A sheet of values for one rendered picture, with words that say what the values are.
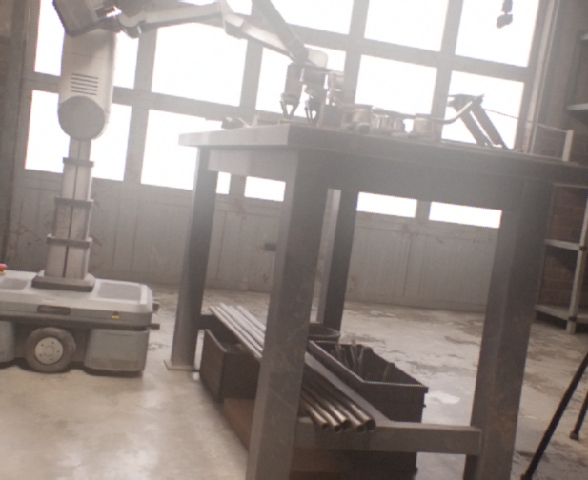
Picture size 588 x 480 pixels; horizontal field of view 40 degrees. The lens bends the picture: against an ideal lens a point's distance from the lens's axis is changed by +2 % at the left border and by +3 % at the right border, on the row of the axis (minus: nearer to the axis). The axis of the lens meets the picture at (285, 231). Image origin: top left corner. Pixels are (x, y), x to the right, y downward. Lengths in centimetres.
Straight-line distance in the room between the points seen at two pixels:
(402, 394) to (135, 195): 301
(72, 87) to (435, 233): 327
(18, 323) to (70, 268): 27
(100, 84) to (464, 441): 172
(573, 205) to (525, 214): 401
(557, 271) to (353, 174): 428
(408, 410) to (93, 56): 160
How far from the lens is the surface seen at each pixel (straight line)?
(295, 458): 217
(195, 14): 324
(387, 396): 227
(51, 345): 284
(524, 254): 202
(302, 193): 177
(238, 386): 268
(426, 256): 557
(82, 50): 293
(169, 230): 501
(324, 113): 202
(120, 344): 283
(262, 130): 186
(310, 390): 208
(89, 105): 292
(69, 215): 297
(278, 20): 294
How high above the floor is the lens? 77
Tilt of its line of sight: 4 degrees down
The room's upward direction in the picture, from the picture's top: 8 degrees clockwise
